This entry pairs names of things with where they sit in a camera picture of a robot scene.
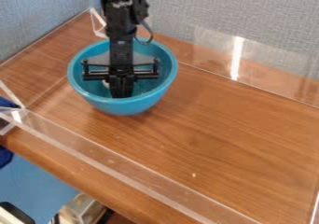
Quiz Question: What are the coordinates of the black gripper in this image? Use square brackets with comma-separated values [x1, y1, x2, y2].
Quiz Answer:
[80, 40, 160, 98]

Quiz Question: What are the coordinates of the clear acrylic front barrier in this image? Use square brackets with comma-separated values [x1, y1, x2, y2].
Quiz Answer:
[0, 107, 260, 224]

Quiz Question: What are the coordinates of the metal table frame below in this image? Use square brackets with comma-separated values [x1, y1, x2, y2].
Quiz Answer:
[48, 193, 105, 224]

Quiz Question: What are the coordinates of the black object bottom left corner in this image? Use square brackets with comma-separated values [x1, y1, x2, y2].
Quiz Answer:
[0, 202, 36, 224]

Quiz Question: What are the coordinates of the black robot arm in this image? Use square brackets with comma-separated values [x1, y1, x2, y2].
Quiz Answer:
[81, 0, 160, 98]

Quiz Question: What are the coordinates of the clear acrylic barrier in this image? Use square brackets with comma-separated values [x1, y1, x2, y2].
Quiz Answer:
[0, 107, 260, 224]
[153, 26, 319, 108]

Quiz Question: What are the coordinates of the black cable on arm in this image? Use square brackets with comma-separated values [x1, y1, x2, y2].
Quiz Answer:
[133, 18, 155, 47]

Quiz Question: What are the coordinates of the blue plastic bowl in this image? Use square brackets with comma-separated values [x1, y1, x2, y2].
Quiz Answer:
[66, 41, 179, 116]

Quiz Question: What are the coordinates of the clear acrylic corner bracket left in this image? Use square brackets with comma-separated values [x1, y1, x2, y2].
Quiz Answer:
[0, 80, 28, 134]

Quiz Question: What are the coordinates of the clear acrylic corner bracket back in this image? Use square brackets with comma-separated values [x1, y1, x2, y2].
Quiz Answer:
[88, 7, 107, 38]

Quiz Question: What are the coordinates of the clear acrylic corner bracket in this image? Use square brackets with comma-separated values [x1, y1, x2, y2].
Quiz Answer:
[88, 7, 107, 38]
[0, 80, 28, 134]

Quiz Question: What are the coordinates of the blue cloth at left edge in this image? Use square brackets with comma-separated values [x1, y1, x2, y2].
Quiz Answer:
[0, 96, 20, 169]

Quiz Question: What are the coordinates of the white brown-capped toy mushroom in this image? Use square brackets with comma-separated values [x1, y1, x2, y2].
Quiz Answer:
[103, 80, 109, 89]

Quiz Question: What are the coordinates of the clear acrylic back barrier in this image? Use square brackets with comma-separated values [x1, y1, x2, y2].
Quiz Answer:
[153, 26, 319, 108]

